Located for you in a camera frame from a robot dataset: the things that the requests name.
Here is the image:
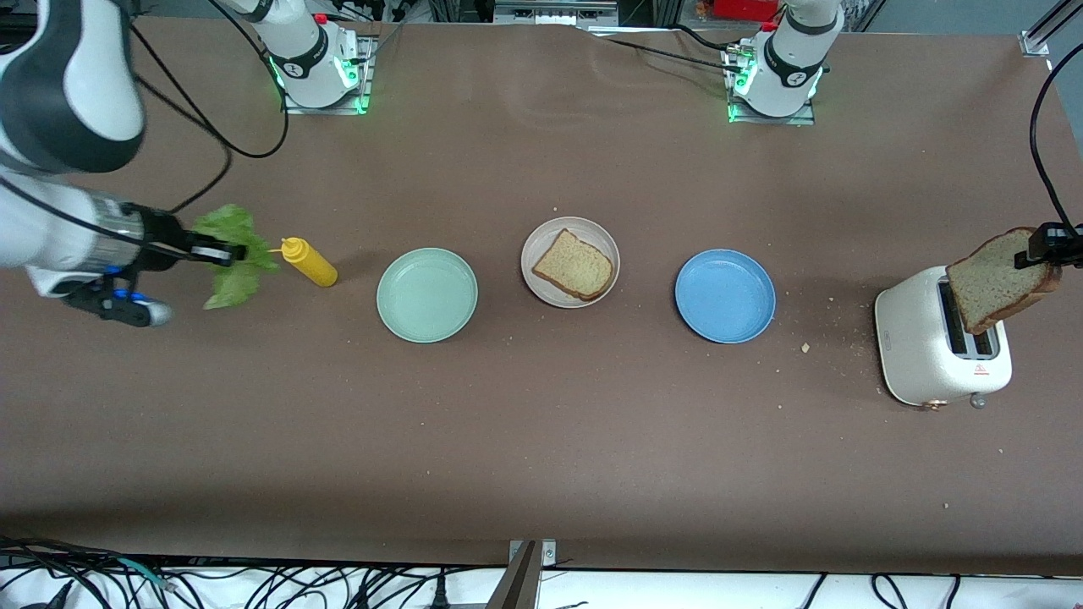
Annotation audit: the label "green lettuce leaf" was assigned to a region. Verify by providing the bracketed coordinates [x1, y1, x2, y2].
[193, 204, 282, 310]

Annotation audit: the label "brown bread slice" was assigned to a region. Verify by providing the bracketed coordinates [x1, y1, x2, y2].
[531, 228, 614, 300]
[946, 227, 1063, 336]

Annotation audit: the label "yellow squeeze bottle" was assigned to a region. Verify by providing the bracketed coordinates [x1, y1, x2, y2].
[269, 237, 339, 288]

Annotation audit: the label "mint green plate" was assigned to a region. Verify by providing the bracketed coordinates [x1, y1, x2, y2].
[377, 248, 479, 344]

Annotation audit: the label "blue plate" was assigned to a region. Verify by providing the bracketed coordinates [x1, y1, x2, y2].
[674, 249, 777, 344]

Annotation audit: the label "beige plate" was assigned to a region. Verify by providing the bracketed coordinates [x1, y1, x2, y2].
[520, 217, 621, 310]

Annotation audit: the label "white toaster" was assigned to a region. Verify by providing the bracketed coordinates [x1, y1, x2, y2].
[874, 266, 1014, 412]

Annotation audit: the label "aluminium corner profile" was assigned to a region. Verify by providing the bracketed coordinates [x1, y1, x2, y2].
[1020, 0, 1083, 58]

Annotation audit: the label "red box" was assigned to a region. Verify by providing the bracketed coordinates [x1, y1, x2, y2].
[709, 0, 781, 22]

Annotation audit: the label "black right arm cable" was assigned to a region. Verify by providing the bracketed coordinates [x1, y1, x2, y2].
[127, 0, 290, 161]

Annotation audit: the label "teal floor cable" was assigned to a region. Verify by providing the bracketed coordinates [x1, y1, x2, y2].
[114, 557, 179, 591]

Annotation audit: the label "tangled black floor cables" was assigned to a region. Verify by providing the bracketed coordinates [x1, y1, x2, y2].
[0, 535, 475, 609]

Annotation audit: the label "aluminium frame equipment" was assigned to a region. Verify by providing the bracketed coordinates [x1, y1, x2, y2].
[493, 0, 620, 26]

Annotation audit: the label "black base cable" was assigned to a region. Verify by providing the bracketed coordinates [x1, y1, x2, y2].
[584, 24, 745, 69]

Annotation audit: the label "metal table edge bracket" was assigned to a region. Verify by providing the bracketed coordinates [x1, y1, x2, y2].
[487, 539, 559, 609]

